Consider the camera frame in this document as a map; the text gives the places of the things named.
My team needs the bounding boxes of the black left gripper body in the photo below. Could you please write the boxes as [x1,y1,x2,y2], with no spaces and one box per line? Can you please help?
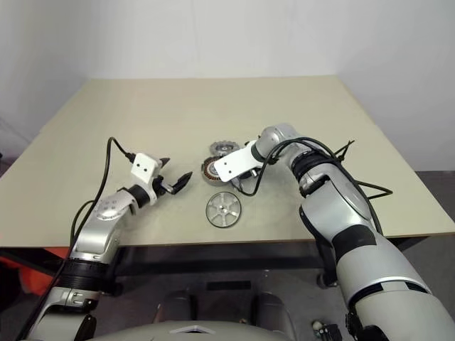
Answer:
[153,166,177,196]

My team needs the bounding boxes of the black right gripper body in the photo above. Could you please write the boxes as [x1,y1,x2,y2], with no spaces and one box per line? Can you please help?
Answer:
[230,166,259,191]

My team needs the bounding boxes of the round motor housing copper windings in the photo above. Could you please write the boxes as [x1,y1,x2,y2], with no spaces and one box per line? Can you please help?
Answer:
[201,156,232,188]

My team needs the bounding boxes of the toothed grey motor lid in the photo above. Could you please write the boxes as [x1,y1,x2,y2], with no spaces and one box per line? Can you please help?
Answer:
[208,141,239,158]

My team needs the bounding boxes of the spoked silver rotor black rim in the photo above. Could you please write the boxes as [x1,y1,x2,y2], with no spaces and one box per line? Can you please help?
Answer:
[205,190,245,229]

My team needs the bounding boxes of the black zip tie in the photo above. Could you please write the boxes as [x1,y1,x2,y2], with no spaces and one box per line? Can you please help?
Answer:
[355,180,394,200]
[333,139,356,163]

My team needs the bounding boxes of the dark rounded shape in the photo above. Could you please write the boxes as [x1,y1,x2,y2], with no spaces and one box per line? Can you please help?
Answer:
[250,291,296,341]
[157,289,199,324]

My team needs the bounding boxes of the grey robot torso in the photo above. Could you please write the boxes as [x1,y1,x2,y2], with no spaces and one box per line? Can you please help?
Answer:
[83,310,285,341]

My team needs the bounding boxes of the orange object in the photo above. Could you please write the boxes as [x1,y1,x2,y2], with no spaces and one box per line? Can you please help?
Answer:
[0,248,70,296]

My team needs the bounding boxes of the small black box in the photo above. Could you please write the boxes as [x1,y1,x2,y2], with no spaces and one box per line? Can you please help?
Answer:
[319,323,343,341]

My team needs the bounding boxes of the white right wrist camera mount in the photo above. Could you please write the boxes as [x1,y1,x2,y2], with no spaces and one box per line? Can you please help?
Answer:
[214,141,266,185]

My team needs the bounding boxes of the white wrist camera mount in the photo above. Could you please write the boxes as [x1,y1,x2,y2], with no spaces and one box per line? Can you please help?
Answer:
[129,152,165,207]
[214,141,266,185]

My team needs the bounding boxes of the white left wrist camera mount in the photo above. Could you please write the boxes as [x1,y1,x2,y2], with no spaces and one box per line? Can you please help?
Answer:
[129,152,165,207]

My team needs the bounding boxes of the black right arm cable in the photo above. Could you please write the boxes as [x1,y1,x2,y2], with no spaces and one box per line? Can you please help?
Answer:
[236,136,385,235]

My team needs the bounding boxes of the black table frame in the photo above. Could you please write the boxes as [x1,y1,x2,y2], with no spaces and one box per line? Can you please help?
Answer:
[0,234,455,288]

